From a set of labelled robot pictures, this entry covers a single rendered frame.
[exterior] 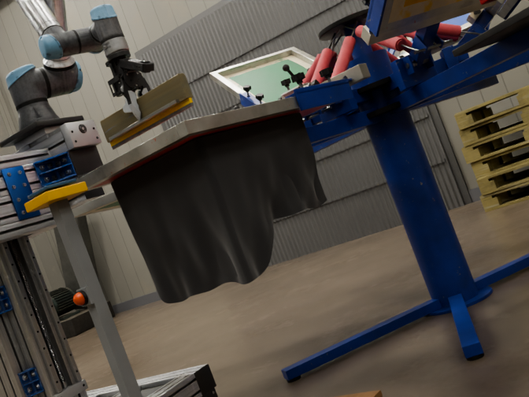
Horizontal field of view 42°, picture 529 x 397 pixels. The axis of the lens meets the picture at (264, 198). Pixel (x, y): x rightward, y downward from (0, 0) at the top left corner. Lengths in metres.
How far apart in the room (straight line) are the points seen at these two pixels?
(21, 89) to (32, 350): 0.92
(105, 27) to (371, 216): 5.25
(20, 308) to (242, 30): 5.53
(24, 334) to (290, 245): 5.39
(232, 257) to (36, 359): 0.86
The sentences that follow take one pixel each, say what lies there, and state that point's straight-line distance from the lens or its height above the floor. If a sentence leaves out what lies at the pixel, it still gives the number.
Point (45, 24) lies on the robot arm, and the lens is 2.30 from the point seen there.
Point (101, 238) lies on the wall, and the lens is 9.40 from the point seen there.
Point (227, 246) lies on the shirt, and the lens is 1.95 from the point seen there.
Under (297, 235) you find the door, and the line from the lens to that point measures 7.56.
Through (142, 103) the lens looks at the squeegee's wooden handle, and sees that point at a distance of 2.13.
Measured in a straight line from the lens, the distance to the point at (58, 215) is 2.01.
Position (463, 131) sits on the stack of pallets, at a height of 0.66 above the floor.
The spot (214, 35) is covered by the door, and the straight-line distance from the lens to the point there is 7.81.
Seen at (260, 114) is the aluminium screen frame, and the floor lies 0.96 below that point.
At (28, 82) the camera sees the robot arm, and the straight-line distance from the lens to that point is 2.68.
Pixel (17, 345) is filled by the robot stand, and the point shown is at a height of 0.56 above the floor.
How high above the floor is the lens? 0.73
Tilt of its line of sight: level
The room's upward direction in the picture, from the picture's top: 21 degrees counter-clockwise
